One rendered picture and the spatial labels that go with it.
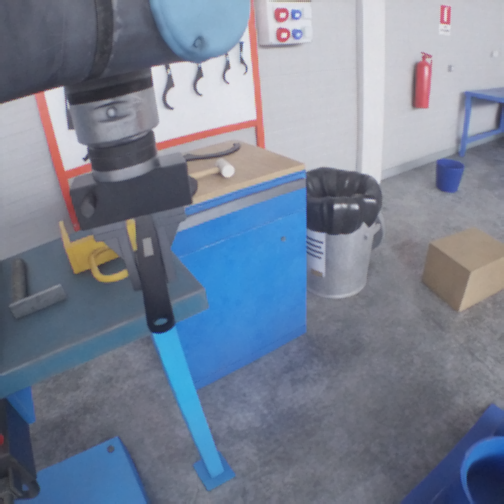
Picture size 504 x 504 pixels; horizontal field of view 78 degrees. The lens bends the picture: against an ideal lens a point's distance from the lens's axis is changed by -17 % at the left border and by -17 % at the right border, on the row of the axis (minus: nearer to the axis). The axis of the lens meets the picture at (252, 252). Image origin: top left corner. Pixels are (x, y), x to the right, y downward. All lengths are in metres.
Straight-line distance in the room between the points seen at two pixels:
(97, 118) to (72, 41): 0.16
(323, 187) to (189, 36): 2.01
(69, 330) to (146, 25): 0.50
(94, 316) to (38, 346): 0.11
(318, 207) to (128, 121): 1.58
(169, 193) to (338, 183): 1.88
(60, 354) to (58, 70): 0.47
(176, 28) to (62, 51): 0.07
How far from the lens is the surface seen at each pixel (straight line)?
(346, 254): 2.04
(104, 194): 0.40
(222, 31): 0.25
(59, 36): 0.21
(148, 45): 0.24
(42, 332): 0.66
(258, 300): 1.65
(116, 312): 0.62
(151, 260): 0.48
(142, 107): 0.37
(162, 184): 0.40
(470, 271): 2.13
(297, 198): 1.53
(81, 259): 0.75
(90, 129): 0.37
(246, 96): 2.65
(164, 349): 0.91
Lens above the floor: 1.43
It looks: 32 degrees down
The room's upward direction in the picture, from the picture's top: 6 degrees counter-clockwise
